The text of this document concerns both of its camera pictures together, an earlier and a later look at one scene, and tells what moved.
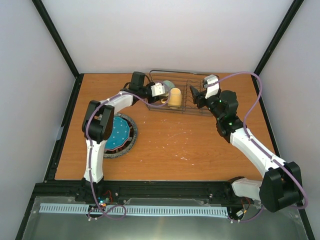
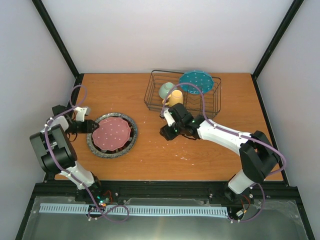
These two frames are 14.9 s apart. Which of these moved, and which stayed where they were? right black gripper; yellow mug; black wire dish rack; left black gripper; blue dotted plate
Moved: blue dotted plate; left black gripper; right black gripper
Stayed: black wire dish rack; yellow mug
